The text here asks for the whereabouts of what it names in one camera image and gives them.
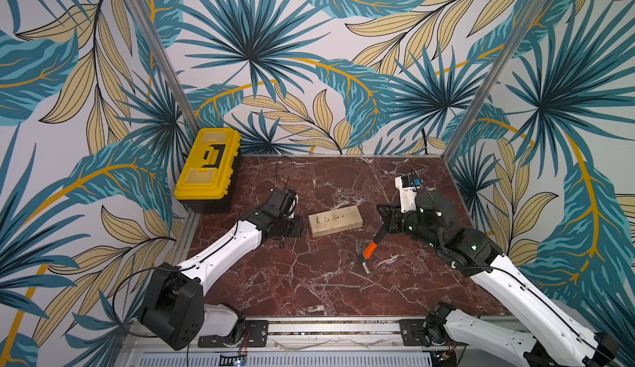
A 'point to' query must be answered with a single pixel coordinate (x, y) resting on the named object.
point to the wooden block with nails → (343, 219)
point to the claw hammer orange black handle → (368, 252)
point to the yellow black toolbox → (205, 185)
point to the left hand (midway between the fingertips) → (299, 230)
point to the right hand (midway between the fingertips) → (379, 206)
